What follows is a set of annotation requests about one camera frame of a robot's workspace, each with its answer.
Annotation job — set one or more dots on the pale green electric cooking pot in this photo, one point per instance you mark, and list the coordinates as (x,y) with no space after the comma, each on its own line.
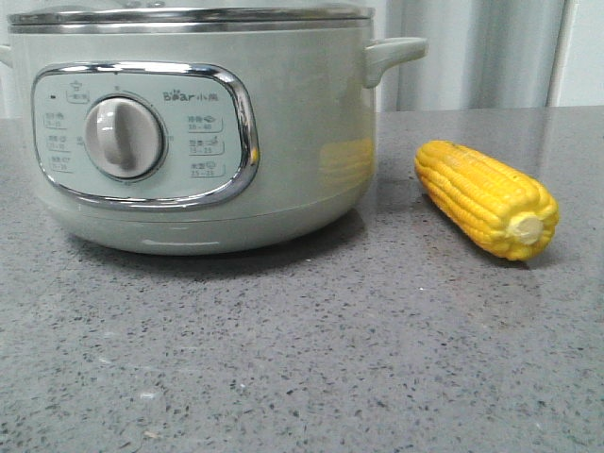
(127,160)

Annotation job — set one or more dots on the yellow corn cob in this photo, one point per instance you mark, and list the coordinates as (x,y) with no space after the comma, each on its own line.
(502,210)

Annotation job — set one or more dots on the glass pot lid steel rim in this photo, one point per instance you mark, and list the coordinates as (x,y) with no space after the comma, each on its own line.
(138,12)

